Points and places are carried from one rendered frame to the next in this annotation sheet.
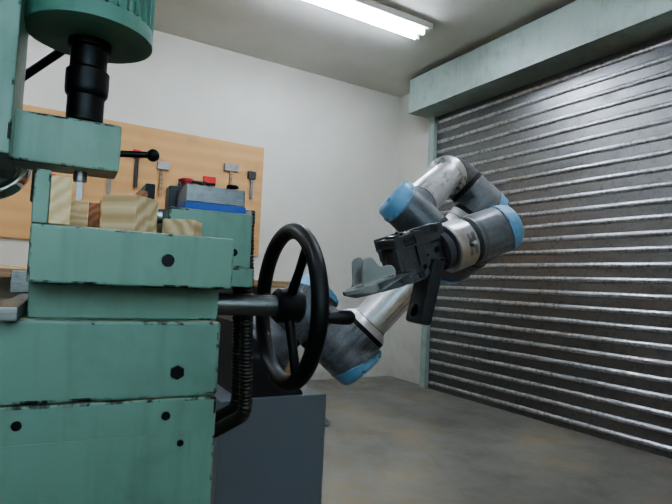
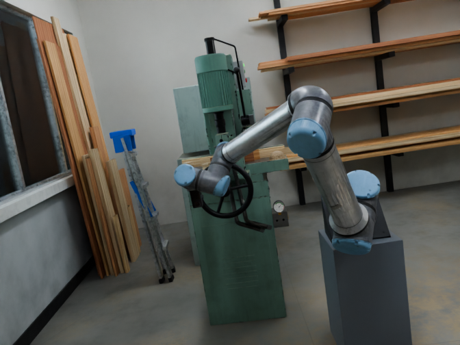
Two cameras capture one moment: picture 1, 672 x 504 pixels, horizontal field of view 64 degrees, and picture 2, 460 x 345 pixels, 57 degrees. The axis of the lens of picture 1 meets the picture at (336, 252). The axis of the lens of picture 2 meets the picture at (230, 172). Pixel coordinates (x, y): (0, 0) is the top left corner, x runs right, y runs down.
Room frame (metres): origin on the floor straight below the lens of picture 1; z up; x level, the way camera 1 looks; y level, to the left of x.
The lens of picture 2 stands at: (2.05, -1.65, 1.22)
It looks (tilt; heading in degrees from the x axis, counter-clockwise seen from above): 9 degrees down; 122
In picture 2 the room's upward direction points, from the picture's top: 9 degrees counter-clockwise
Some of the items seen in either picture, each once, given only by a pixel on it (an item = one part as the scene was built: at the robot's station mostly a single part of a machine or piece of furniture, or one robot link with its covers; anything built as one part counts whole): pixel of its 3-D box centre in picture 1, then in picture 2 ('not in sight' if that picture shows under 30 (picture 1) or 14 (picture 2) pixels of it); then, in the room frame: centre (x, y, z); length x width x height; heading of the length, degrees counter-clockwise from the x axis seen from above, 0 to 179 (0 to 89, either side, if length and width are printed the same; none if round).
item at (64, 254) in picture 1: (146, 264); (233, 170); (0.87, 0.31, 0.87); 0.61 x 0.30 x 0.06; 27
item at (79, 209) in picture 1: (74, 231); (247, 156); (0.90, 0.44, 0.92); 0.55 x 0.02 x 0.04; 27
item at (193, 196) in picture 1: (204, 198); not in sight; (0.91, 0.23, 0.99); 0.13 x 0.11 x 0.06; 27
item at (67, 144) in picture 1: (66, 151); (223, 140); (0.77, 0.40, 1.03); 0.14 x 0.07 x 0.09; 117
